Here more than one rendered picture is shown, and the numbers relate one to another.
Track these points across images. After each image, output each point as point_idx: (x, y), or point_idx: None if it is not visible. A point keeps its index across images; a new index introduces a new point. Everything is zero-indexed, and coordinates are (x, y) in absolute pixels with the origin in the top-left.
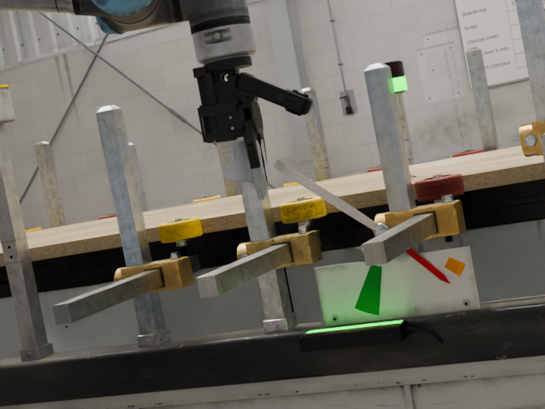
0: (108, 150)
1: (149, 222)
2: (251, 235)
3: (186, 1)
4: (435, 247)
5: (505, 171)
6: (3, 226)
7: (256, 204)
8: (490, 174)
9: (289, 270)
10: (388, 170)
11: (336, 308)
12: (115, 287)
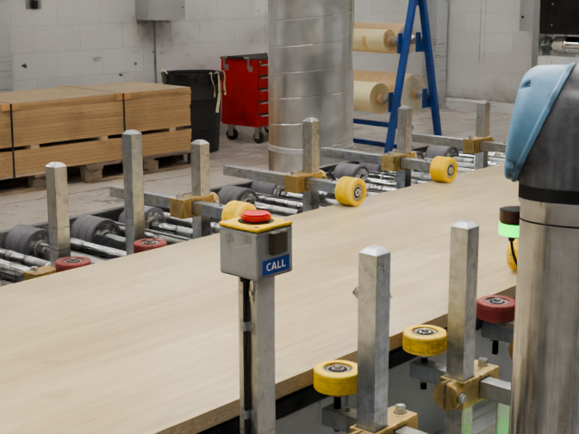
0: (380, 299)
1: (158, 370)
2: (463, 375)
3: None
4: (439, 357)
5: (507, 291)
6: (265, 411)
7: (471, 344)
8: (500, 294)
9: (351, 400)
10: None
11: (504, 429)
12: None
